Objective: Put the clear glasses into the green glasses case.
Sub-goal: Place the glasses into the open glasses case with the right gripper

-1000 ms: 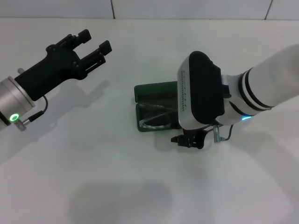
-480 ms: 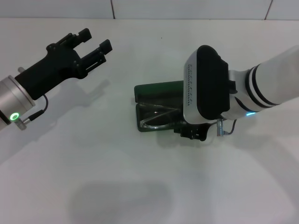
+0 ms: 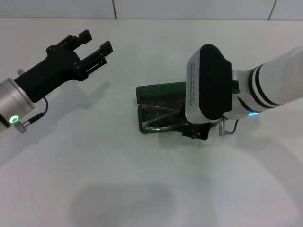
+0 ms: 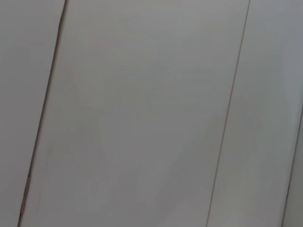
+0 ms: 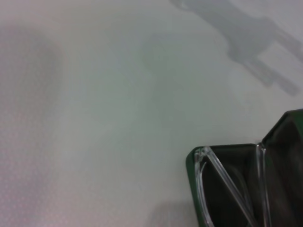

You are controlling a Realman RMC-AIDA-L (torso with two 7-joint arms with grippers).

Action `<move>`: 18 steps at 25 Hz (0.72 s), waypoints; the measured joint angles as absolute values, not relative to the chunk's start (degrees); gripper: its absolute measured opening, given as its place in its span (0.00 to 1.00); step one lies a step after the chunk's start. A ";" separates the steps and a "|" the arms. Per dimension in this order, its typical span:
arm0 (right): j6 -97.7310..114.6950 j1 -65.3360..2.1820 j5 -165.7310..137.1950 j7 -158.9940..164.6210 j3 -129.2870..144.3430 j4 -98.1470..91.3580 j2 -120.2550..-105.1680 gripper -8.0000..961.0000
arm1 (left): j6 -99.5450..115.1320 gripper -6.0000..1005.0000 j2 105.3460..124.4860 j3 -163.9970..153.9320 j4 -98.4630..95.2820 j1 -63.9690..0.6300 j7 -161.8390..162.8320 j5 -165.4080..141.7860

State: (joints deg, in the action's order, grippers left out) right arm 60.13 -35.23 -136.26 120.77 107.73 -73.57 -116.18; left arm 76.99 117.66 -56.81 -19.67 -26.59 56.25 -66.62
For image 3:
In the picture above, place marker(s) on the silver left flange stud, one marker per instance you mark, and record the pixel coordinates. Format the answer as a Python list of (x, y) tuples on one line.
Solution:
[(20, 71)]

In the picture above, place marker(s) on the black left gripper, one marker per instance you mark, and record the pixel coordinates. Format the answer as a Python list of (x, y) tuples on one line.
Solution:
[(49, 73)]

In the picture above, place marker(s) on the green glasses case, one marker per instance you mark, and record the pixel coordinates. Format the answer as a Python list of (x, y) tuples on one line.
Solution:
[(151, 91)]

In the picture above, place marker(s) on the clear white glasses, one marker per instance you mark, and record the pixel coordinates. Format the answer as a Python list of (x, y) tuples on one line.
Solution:
[(156, 125)]

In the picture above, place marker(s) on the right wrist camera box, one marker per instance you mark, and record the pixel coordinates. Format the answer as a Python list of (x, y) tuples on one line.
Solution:
[(210, 82)]

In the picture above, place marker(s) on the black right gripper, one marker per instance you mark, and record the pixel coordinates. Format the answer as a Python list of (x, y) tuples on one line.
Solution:
[(205, 132)]

